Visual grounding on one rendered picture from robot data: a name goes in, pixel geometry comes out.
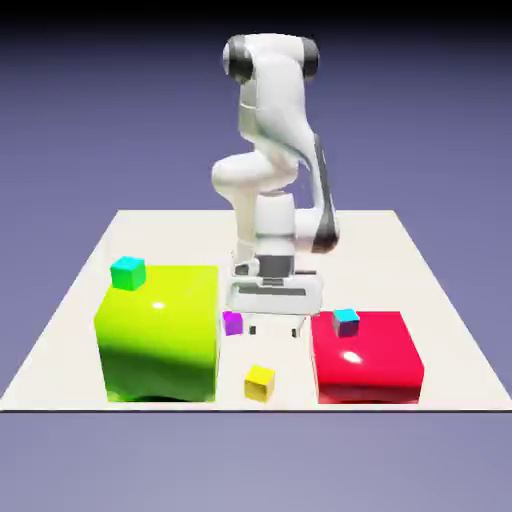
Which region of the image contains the small yellow cube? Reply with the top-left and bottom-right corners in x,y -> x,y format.
243,364 -> 276,404

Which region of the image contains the large red box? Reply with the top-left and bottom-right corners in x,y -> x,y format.
310,310 -> 426,405

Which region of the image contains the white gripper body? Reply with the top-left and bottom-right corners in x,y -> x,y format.
226,270 -> 324,316

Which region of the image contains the small cyan purple cube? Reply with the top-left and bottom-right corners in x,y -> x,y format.
331,307 -> 361,339

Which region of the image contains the large lime green box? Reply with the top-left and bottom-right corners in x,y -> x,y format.
94,264 -> 221,404

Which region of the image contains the small teal green cube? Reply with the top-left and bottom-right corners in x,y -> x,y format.
110,256 -> 147,292

